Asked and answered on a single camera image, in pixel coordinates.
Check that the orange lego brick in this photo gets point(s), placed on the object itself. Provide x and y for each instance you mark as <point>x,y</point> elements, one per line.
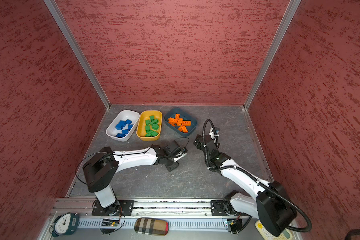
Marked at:
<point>172,121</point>

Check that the green lego plate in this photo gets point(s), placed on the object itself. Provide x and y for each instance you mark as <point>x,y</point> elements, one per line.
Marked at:
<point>151,133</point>

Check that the yellow plastic container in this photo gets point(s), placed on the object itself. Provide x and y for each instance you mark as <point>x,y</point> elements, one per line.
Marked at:
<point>141,132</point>

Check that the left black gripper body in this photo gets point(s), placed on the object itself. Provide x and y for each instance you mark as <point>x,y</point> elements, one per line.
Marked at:
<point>170,164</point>

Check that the white plastic container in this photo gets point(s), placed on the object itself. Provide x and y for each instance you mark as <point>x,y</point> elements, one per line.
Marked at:
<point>123,116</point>

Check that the teal analog clock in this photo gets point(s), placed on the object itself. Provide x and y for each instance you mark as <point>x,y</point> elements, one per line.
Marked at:
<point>66,224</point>

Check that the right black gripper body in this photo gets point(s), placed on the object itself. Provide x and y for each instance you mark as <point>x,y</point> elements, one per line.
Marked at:
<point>199,146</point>

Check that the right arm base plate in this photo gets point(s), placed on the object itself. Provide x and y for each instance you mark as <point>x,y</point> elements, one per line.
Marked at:
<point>223,208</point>

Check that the green small lego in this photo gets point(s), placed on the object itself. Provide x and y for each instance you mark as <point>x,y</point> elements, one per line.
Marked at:
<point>155,127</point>

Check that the green long lego brick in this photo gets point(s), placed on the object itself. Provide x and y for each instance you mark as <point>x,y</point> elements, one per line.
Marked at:
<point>156,121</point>

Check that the teal plastic container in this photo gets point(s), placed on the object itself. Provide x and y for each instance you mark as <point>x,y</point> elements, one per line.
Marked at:
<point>184,115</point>

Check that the blue long lego brick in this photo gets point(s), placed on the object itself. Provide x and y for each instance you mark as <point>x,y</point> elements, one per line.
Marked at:
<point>120,135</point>

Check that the plaid fabric case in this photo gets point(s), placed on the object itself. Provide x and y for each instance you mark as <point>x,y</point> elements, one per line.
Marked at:
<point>150,226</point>

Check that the yellow calculator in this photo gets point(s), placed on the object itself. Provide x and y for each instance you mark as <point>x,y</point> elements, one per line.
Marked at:
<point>285,235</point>

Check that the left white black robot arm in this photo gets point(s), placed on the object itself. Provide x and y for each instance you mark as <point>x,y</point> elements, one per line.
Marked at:
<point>102,166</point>

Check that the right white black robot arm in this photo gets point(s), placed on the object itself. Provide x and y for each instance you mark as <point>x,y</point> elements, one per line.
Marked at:
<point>268,202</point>

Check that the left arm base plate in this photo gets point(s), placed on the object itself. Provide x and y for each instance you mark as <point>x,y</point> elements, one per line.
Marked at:
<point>121,207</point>

